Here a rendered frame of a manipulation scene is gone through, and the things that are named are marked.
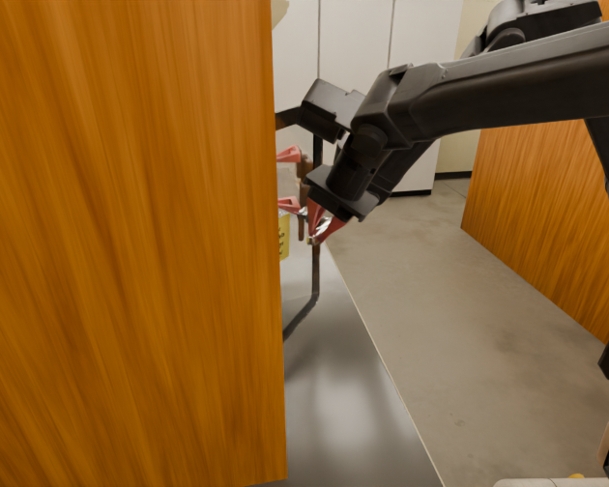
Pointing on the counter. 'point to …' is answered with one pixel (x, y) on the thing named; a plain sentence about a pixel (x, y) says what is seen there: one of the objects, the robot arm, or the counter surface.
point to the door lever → (318, 231)
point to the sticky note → (284, 236)
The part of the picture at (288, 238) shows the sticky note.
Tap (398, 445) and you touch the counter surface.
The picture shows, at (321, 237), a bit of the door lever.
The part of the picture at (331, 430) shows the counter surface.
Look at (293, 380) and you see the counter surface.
